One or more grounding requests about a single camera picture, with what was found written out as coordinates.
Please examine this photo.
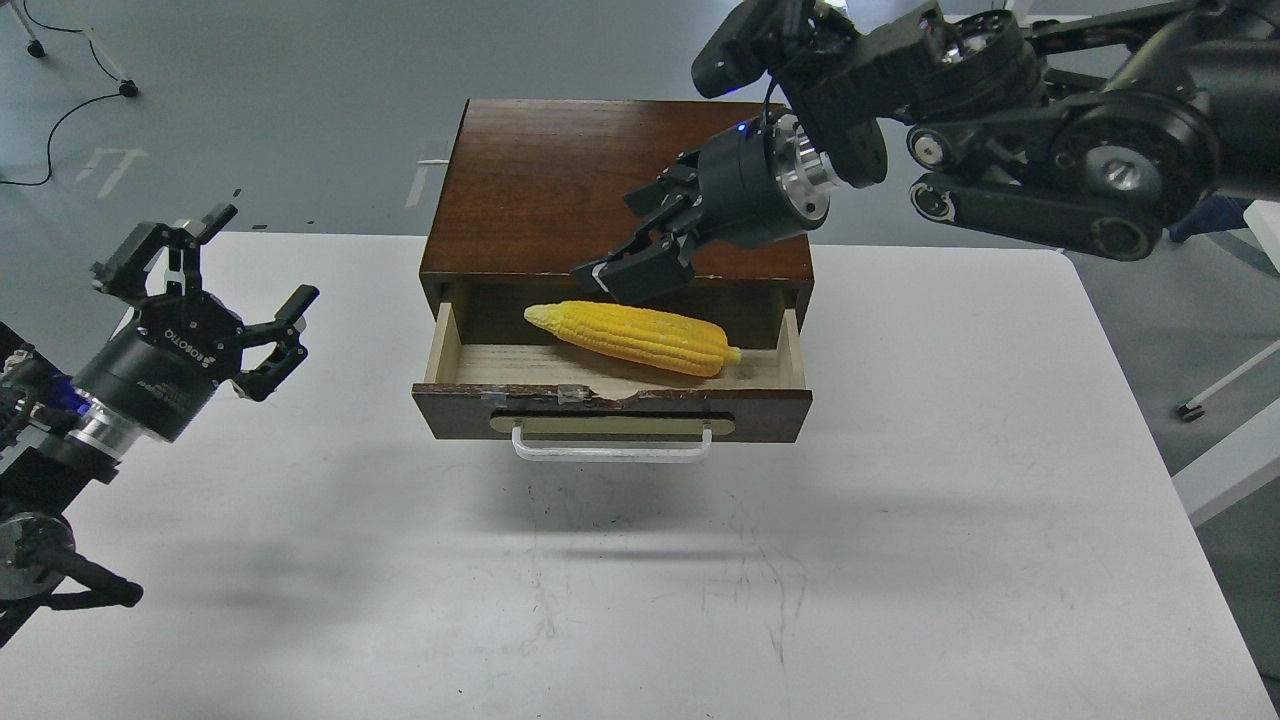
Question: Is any dark wooden cabinet box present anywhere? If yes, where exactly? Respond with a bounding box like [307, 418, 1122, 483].
[419, 97, 815, 348]

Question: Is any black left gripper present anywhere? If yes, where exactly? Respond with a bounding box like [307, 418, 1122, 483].
[73, 202, 320, 443]

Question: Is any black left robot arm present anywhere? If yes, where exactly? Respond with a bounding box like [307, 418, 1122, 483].
[1, 204, 319, 641]

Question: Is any white office chair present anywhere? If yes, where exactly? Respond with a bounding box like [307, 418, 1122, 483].
[1170, 200, 1280, 528]

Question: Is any white table leg with caster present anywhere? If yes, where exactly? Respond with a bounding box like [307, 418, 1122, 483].
[1, 0, 46, 59]

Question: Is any yellow corn cob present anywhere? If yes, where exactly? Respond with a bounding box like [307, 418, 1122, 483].
[524, 300, 742, 378]

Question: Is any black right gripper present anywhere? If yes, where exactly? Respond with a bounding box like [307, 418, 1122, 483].
[571, 111, 833, 305]

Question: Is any wooden drawer with white handle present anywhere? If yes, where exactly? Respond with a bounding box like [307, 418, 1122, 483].
[412, 281, 813, 445]

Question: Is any black floor cable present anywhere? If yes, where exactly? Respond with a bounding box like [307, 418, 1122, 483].
[0, 0, 140, 190]

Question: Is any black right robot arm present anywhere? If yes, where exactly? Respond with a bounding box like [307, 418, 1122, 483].
[572, 1, 1277, 304]

